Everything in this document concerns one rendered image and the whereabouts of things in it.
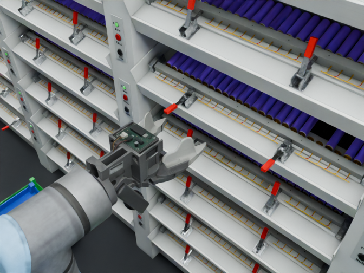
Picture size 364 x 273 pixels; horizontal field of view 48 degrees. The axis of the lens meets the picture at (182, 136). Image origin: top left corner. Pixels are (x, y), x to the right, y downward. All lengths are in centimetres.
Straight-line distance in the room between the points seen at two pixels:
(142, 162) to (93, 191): 9
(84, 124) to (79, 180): 95
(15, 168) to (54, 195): 162
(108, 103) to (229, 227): 53
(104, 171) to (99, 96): 76
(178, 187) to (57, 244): 75
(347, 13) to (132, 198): 44
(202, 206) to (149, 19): 58
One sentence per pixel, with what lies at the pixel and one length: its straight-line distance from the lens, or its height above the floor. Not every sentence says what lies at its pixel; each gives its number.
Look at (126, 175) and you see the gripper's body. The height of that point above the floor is 103.
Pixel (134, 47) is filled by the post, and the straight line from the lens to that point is 103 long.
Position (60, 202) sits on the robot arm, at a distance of 59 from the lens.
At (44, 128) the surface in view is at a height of 33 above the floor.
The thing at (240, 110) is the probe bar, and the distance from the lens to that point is 93.
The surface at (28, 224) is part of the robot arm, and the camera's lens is 57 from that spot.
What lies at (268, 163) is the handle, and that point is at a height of 92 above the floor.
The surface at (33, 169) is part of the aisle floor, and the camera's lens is 217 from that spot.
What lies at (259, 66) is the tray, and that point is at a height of 108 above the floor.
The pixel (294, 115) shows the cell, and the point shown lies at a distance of 92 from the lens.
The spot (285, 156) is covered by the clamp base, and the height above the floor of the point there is 90.
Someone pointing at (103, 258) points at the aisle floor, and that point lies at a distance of 178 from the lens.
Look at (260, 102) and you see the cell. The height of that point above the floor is 94.
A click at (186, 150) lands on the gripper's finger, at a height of 103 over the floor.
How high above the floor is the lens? 152
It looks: 44 degrees down
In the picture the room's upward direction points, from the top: straight up
